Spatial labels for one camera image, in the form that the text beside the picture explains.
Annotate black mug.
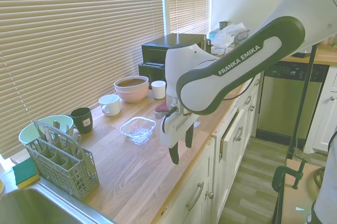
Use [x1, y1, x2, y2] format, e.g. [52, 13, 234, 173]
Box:
[66, 107, 94, 134]

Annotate white kitchen base cabinet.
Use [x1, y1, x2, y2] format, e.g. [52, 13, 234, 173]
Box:
[157, 71, 264, 224]

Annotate black camera stand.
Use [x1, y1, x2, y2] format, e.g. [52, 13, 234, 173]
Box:
[272, 44, 318, 224]

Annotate black countertop appliance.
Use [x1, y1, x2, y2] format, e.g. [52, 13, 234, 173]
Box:
[138, 33, 207, 90]

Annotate green metal clamp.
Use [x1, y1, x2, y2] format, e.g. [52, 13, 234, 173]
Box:
[272, 157, 308, 193]

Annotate pink bowl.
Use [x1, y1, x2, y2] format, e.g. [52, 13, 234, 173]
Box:
[115, 84, 150, 103]

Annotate wide beige window blind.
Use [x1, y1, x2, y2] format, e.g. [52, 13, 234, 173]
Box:
[0, 0, 165, 159]

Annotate white plastic bag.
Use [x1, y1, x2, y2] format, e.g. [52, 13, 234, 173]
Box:
[210, 23, 248, 51]

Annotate small steel appliance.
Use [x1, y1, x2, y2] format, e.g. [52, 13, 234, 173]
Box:
[202, 36, 213, 54]

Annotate mint green bowl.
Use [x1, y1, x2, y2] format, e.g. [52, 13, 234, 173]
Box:
[18, 114, 74, 147]

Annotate green and yellow sponge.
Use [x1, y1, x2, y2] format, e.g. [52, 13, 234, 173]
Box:
[12, 158, 41, 189]

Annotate white cabinet with knob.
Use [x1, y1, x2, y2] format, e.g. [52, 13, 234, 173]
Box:
[305, 64, 337, 153]

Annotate clear glass food container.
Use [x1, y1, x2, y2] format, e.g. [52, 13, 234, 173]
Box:
[120, 116, 156, 145]

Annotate flat black kitchen scale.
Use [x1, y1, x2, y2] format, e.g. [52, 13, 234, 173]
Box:
[292, 50, 311, 59]

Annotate narrow beige window blind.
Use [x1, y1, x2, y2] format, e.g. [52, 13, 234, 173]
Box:
[167, 0, 213, 36]

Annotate wooden base board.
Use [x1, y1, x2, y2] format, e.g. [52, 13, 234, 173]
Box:
[279, 158, 327, 224]

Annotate stainless steel dishwasher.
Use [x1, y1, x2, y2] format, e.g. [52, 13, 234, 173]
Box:
[256, 62, 330, 140]

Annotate grey plastic cutlery basket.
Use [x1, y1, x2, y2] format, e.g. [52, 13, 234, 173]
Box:
[25, 120, 100, 200]

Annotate stainless steel sink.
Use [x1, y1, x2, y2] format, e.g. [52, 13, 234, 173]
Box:
[0, 181, 116, 224]

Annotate grey bowl with brown inside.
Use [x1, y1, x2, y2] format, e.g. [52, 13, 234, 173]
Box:
[113, 75, 150, 93]

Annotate wide white mug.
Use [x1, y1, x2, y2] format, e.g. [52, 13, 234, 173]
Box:
[98, 94, 121, 117]

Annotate white cup with swirl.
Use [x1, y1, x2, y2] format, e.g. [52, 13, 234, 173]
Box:
[151, 80, 167, 100]

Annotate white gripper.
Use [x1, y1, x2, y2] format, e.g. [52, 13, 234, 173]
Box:
[159, 110, 197, 165]

